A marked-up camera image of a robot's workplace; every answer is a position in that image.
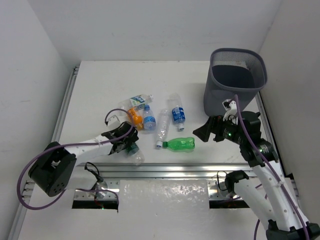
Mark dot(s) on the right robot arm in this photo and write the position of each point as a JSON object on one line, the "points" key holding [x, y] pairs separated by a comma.
{"points": [[278, 211]]}

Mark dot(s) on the grey mesh waste bin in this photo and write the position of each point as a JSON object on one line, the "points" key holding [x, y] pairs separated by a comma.
{"points": [[233, 71]]}

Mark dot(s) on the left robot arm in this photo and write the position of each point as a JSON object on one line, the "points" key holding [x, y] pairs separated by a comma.
{"points": [[53, 168]]}

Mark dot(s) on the green plastic bottle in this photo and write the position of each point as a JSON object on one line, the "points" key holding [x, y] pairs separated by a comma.
{"points": [[181, 144]]}

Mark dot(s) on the clear crushed plastic bottle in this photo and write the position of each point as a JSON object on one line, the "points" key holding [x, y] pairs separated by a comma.
{"points": [[163, 127]]}

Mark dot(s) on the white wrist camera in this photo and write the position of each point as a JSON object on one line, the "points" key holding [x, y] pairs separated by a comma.
{"points": [[231, 109], [113, 122]]}

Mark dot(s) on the orange plastic bottle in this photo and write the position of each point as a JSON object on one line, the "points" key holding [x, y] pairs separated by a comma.
{"points": [[135, 118]]}

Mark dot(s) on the aluminium rail frame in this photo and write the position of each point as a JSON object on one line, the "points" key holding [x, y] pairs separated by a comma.
{"points": [[167, 197]]}

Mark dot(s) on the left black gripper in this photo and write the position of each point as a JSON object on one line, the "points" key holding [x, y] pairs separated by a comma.
{"points": [[128, 138]]}

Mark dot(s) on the green white label bottle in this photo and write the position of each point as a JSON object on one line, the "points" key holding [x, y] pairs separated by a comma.
{"points": [[137, 102]]}

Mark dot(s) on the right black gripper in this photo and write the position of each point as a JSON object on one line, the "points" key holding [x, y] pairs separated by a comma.
{"points": [[214, 124]]}

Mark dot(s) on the light blue label bottle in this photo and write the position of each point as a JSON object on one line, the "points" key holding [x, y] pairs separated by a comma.
{"points": [[149, 120]]}

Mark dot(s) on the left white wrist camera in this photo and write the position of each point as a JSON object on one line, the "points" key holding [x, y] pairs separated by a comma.
{"points": [[113, 122]]}

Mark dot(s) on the dark blue label bottle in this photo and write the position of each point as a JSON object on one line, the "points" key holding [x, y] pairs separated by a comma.
{"points": [[177, 111]]}

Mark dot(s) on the clear bottle dark green cap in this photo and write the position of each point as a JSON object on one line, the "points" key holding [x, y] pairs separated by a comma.
{"points": [[134, 154]]}

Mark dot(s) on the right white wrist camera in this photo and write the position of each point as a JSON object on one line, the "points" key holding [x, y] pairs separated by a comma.
{"points": [[231, 109]]}

